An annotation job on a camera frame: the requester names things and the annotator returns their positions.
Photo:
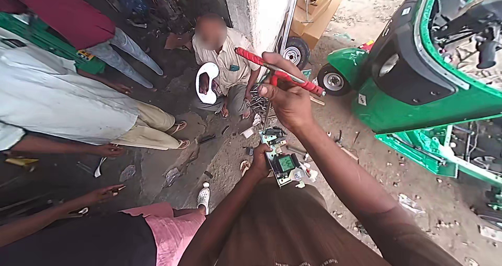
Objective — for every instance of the person's right hand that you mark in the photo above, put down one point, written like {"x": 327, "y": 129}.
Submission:
{"x": 295, "y": 106}

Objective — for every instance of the person's left hand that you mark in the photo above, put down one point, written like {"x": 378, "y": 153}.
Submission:
{"x": 260, "y": 162}

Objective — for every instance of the person's right index finger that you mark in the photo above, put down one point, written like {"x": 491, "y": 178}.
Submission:
{"x": 285, "y": 64}

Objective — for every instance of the person's left thumb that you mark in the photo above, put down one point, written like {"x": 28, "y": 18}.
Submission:
{"x": 265, "y": 148}

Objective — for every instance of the person's right thumb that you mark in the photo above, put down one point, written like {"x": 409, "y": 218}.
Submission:
{"x": 271, "y": 92}

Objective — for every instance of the metal plate with green display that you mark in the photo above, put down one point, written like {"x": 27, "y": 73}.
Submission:
{"x": 279, "y": 168}

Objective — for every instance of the person's left forearm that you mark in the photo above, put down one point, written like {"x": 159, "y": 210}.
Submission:
{"x": 231, "y": 209}

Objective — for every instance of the person's right forearm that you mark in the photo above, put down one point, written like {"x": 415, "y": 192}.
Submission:
{"x": 353, "y": 179}

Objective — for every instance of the loose black tyre wheel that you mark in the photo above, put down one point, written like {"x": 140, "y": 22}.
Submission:
{"x": 295, "y": 54}

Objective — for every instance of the pile of metal tools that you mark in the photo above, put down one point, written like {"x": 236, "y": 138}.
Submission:
{"x": 260, "y": 101}

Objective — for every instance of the small white box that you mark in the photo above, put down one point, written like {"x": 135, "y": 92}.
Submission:
{"x": 248, "y": 132}

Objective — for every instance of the cardboard boxes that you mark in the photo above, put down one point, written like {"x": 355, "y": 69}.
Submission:
{"x": 313, "y": 19}

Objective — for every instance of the white pillar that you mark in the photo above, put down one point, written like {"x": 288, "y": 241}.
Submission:
{"x": 261, "y": 15}

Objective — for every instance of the white curved plastic part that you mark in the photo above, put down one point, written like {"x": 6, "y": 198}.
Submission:
{"x": 212, "y": 70}

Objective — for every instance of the person's body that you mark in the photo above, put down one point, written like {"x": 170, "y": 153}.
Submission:
{"x": 274, "y": 226}

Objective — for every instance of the white clog shoe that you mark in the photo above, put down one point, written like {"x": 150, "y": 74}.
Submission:
{"x": 203, "y": 197}

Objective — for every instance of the clear crumpled plastic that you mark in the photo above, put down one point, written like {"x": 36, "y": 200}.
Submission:
{"x": 127, "y": 173}
{"x": 171, "y": 176}

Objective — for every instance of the green and black auto rickshaw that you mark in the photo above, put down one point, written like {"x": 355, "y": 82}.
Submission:
{"x": 392, "y": 109}

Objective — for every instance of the clear plastic wrapper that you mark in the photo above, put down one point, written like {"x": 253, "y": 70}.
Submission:
{"x": 411, "y": 203}

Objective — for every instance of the blue plastic bag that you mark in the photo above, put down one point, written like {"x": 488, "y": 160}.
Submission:
{"x": 133, "y": 1}

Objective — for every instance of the green vehicle with yellow plate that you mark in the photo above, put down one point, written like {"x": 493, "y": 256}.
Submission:
{"x": 43, "y": 38}

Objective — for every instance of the yellow flat piece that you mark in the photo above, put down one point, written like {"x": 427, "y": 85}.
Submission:
{"x": 21, "y": 161}

